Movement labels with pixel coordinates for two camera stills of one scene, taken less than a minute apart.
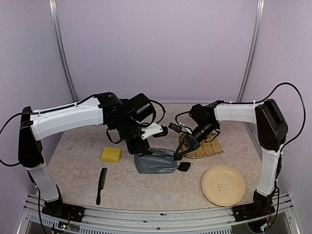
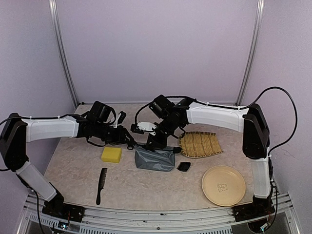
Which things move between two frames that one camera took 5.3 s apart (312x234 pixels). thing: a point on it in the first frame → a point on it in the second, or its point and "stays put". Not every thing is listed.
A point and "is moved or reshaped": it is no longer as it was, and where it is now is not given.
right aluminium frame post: [252, 54] stays put
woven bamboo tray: [212, 147] stays put
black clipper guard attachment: [184, 166] stays put
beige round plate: [223, 185] stays put
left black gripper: [142, 147] → [120, 136]
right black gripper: [196, 145] → [155, 142]
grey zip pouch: [161, 161] is moved or reshaped
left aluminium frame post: [54, 8] stays put
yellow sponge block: [111, 154] stays put
